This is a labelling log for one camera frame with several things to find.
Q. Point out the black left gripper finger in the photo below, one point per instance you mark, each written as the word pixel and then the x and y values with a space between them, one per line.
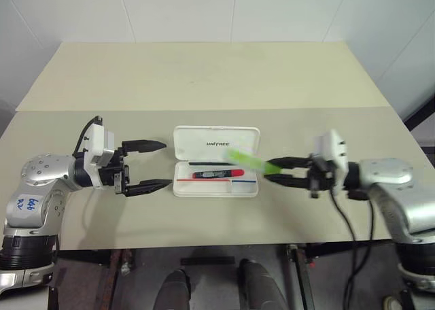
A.
pixel 144 145
pixel 147 187

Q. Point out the white round object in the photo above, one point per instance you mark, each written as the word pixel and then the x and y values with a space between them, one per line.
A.
pixel 393 304

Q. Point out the thin black pen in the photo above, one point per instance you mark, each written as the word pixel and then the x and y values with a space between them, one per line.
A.
pixel 207 163

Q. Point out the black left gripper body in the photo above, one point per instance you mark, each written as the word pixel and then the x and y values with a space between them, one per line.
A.
pixel 113 177

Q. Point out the white hard pencil case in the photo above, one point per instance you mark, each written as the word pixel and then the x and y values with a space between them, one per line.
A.
pixel 210 143

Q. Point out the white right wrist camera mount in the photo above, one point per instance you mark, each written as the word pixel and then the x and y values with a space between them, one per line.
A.
pixel 334 150

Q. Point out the black metal table leg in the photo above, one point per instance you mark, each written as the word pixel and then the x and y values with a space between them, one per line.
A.
pixel 302 276

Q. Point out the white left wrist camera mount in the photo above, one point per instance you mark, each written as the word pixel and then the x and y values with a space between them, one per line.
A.
pixel 95 143

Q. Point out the black flat crossbar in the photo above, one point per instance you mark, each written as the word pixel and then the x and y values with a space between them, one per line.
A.
pixel 207 260

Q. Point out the small dark rounded shape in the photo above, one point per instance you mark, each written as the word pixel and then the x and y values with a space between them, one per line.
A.
pixel 174 289

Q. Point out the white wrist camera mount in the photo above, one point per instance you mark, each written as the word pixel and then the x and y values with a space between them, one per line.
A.
pixel 334 150
pixel 95 143

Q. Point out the large dark rounded shape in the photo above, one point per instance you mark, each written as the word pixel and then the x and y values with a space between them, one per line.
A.
pixel 260 286

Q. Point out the green marker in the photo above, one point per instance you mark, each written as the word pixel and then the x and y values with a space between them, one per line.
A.
pixel 253 161

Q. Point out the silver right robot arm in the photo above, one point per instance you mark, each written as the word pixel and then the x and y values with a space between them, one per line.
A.
pixel 397 194

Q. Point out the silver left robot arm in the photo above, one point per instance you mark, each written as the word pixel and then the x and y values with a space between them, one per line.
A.
pixel 37 187

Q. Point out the rusty metal table leg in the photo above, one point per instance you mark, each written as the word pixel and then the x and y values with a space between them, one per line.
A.
pixel 115 276

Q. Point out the black metal frame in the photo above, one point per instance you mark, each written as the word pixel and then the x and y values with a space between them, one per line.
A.
pixel 421 111

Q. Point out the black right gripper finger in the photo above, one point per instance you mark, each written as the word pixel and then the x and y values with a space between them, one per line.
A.
pixel 292 181
pixel 294 162

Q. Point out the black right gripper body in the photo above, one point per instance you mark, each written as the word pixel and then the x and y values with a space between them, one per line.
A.
pixel 321 177

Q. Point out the red marker with black label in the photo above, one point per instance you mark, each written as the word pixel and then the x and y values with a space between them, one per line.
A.
pixel 217 174

